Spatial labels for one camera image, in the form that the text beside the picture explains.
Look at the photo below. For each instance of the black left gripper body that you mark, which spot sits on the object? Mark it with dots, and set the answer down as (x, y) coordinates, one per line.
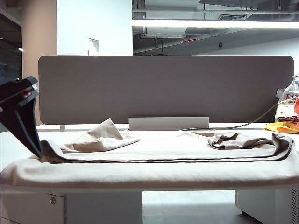
(16, 93)

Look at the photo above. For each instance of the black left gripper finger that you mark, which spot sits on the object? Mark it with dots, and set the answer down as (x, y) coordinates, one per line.
(25, 126)

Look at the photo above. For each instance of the beige T-shirt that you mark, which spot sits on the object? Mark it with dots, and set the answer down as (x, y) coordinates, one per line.
(149, 172)

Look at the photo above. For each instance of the round silver drawer lock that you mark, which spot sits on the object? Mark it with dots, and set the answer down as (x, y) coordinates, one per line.
(52, 200)

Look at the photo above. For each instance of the white drawer cabinet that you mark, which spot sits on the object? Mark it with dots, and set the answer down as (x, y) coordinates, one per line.
(93, 207)

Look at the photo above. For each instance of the dark grey box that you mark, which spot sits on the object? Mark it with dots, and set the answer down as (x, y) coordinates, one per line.
(168, 123)

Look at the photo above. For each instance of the grey fabric desk partition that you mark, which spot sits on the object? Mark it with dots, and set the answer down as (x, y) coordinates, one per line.
(163, 88)

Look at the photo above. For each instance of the hanging ceiling pipe fitting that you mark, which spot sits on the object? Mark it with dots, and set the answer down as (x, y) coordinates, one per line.
(155, 43)

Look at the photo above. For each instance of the red ceiling exit sign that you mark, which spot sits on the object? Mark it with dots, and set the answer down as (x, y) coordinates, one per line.
(188, 41)

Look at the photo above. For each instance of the long ceiling light strip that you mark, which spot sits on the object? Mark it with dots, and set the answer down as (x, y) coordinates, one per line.
(210, 23)

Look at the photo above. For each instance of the ceiling air vent grille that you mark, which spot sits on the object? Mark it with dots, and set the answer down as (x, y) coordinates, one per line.
(230, 16)

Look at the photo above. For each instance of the white vented cabinet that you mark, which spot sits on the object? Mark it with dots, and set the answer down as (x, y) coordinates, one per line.
(264, 203)

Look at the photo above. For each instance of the yellow cloth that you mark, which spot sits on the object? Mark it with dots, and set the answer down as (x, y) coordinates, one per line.
(280, 128)

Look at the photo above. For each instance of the clear printed snack bag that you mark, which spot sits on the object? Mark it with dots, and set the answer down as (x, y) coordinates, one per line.
(287, 109)

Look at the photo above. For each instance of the orange cloth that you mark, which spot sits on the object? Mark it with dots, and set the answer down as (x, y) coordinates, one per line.
(297, 112)

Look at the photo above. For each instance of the white partition bracket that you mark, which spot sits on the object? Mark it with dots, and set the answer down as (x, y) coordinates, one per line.
(62, 127)

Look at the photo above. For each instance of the metal wall plate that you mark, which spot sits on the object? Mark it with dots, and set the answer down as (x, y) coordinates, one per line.
(93, 46)

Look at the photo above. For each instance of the grey ceiling duct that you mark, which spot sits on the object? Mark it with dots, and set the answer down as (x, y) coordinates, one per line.
(167, 30)

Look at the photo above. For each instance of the small black ceiling camera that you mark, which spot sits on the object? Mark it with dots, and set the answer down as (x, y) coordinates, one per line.
(220, 44)

